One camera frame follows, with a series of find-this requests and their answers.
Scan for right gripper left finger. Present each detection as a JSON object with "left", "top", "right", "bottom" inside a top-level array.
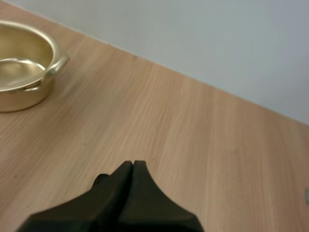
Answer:
[{"left": 20, "top": 160, "right": 133, "bottom": 232}]

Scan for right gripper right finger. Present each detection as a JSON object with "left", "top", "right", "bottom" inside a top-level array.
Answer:
[{"left": 115, "top": 160, "right": 204, "bottom": 232}]

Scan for gold-coloured pot with two handles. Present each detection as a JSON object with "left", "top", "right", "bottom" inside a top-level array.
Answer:
[{"left": 0, "top": 20, "right": 70, "bottom": 113}]

